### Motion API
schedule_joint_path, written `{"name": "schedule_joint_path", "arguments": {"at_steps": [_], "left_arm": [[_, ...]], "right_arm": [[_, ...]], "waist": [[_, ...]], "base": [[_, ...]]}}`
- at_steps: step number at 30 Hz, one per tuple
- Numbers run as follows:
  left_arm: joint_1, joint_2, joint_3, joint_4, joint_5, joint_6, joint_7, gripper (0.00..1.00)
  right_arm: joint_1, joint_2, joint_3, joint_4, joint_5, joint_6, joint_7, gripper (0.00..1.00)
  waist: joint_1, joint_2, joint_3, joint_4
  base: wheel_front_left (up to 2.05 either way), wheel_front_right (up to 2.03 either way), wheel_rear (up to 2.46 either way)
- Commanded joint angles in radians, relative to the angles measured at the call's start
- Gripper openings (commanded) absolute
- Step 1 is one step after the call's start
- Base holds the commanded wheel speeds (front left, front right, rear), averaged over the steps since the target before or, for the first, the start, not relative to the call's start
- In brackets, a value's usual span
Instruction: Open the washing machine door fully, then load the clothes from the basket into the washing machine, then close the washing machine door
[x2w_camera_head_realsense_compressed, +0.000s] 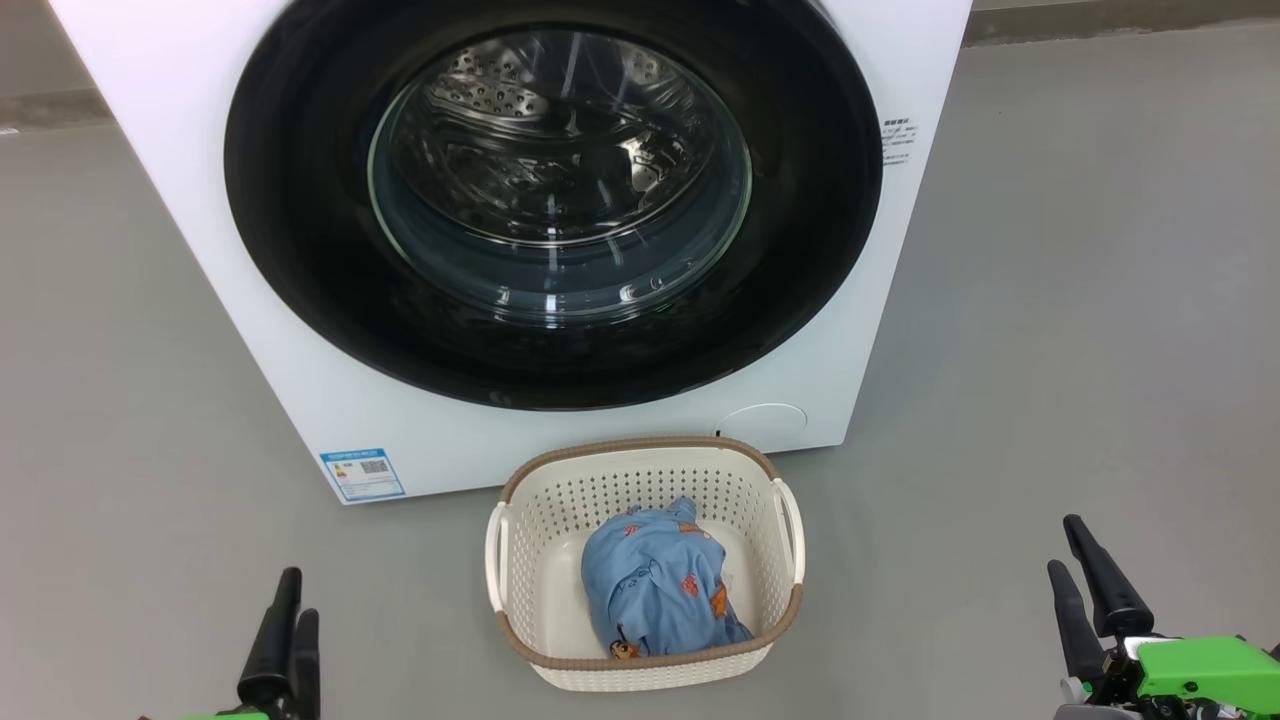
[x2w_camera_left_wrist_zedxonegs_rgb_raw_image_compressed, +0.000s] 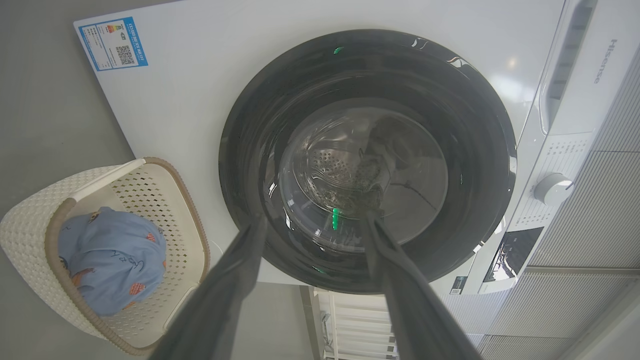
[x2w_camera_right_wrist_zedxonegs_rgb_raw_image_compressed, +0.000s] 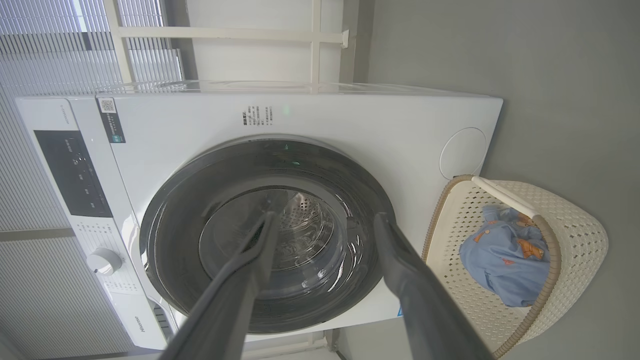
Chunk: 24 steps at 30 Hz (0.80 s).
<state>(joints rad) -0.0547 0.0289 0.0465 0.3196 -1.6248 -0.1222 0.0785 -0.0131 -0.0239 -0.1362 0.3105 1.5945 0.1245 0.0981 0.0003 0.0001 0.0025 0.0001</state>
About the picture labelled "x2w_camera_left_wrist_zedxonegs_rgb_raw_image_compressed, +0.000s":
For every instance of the cream perforated laundry basket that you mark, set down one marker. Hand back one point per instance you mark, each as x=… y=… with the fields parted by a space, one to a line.
x=170 y=200

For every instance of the white slatted rack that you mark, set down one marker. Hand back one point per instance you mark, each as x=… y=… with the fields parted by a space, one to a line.
x=350 y=325

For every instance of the blue energy label sticker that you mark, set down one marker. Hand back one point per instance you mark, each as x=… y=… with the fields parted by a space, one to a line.
x=112 y=44

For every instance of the white detergent drawer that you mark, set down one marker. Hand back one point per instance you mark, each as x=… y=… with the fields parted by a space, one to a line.
x=595 y=65

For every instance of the white front-load washing machine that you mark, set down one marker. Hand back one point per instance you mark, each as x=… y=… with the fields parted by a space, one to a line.
x=190 y=100

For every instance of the black washing machine display panel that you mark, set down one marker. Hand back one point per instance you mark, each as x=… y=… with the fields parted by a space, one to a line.
x=515 y=252

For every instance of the round black glass washer door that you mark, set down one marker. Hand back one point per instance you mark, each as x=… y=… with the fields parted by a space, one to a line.
x=250 y=150

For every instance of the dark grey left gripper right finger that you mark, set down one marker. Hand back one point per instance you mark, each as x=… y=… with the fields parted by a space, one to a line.
x=415 y=310

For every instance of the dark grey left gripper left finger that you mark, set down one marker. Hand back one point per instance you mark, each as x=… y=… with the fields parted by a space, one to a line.
x=225 y=295

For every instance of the blue patterned garment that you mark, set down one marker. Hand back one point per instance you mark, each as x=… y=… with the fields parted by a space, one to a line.
x=112 y=260

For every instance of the white control dial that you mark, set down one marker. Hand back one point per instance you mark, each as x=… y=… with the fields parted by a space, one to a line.
x=552 y=189

